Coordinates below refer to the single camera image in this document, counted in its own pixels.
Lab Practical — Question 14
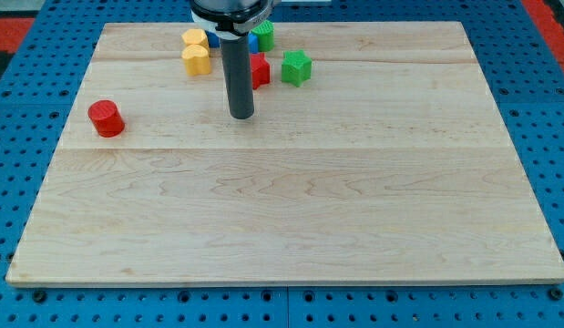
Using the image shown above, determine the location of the robot arm flange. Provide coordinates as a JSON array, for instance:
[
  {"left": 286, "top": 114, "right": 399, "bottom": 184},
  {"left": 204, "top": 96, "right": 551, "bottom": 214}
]
[{"left": 190, "top": 0, "right": 281, "bottom": 39}]

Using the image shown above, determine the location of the green circle block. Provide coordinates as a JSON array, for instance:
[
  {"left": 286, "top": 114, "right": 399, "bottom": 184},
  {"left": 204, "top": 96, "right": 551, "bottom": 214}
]
[{"left": 251, "top": 20, "right": 275, "bottom": 52}]

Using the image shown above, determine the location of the blue cube block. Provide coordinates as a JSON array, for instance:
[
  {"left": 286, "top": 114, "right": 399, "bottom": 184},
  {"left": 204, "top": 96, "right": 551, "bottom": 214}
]
[{"left": 205, "top": 30, "right": 260, "bottom": 54}]

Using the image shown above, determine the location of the red star block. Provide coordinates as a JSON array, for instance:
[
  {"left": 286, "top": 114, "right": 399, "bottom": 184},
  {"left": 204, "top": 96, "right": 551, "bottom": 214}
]
[{"left": 250, "top": 53, "right": 271, "bottom": 90}]

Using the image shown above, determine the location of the green star block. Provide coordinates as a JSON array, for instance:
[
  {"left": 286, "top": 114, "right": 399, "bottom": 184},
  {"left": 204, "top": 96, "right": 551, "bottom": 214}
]
[{"left": 282, "top": 49, "right": 313, "bottom": 87}]

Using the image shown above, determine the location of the wooden board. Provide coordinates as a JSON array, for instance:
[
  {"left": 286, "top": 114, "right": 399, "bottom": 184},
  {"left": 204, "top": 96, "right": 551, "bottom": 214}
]
[{"left": 6, "top": 21, "right": 564, "bottom": 288}]

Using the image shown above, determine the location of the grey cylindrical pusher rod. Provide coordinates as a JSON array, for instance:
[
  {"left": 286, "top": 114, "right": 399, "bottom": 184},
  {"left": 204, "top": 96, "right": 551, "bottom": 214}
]
[{"left": 220, "top": 36, "right": 254, "bottom": 119}]

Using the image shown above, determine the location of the yellow heart block front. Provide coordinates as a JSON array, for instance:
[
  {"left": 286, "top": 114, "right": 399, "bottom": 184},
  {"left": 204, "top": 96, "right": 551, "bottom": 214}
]
[{"left": 181, "top": 45, "right": 212, "bottom": 76}]

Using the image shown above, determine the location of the yellow block rear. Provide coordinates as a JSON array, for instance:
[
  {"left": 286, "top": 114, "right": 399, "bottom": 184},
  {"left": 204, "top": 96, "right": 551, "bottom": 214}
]
[{"left": 181, "top": 28, "right": 210, "bottom": 50}]

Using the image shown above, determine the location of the red cylinder block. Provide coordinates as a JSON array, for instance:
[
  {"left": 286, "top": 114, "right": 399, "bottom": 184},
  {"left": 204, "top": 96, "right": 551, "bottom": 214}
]
[{"left": 87, "top": 99, "right": 125, "bottom": 138}]

